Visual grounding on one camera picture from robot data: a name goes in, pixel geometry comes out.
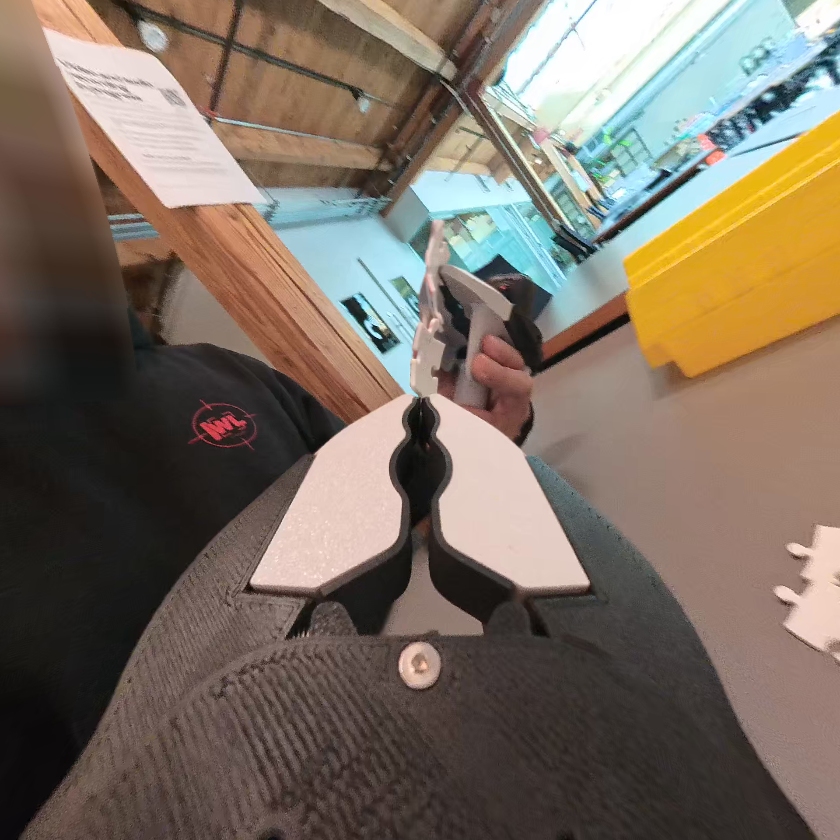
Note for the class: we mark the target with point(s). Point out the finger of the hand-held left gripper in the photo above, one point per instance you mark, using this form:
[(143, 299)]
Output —
[(479, 308)]

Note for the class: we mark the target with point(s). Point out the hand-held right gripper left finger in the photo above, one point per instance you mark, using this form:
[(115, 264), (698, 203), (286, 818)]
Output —
[(334, 518)]

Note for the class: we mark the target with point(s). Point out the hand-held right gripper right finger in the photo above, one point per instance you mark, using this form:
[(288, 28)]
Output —
[(505, 518)]

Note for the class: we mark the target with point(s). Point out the pile of white puzzle pieces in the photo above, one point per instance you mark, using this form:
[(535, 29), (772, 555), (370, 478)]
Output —
[(814, 590)]

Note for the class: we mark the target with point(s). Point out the person's left hand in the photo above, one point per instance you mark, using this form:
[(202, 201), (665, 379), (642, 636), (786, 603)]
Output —
[(505, 387)]

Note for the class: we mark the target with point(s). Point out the white double door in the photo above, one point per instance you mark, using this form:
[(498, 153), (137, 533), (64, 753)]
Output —
[(380, 308)]

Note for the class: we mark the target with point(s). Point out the person's black hoodie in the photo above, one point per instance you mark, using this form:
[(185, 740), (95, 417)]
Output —
[(131, 492)]

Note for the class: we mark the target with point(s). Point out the yellow plastic bin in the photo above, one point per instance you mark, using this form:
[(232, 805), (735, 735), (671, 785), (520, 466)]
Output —
[(741, 275)]

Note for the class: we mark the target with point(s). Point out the office desks and chairs row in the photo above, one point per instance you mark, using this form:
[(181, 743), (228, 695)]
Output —
[(689, 131)]

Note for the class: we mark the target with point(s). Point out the white paper notice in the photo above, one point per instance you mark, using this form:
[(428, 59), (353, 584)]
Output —
[(151, 124)]

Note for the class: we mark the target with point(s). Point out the wooden post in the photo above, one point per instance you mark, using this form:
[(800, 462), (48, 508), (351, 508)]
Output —
[(249, 262)]

